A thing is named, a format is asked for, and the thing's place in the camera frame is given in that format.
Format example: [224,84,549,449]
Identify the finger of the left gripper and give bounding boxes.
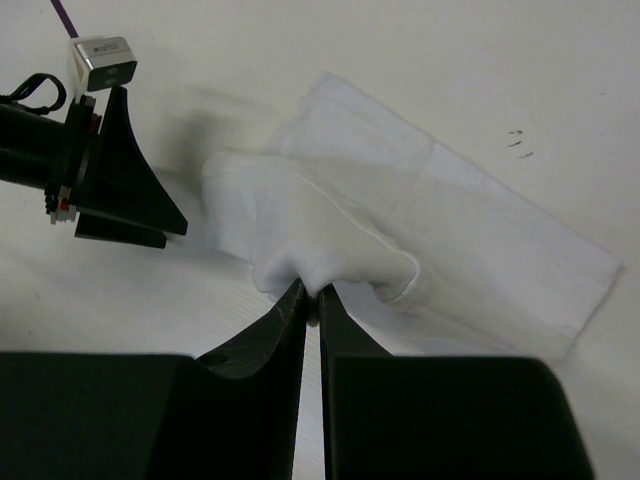
[82,87,188,235]
[75,214,167,249]

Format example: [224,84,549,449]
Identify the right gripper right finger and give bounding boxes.
[317,287,594,479]

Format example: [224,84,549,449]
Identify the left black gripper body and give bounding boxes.
[1,97,100,224]

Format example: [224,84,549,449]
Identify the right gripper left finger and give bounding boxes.
[1,282,306,479]

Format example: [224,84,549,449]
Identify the white skirt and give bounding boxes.
[202,74,623,359]

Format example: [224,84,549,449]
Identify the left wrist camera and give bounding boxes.
[68,36,138,99]

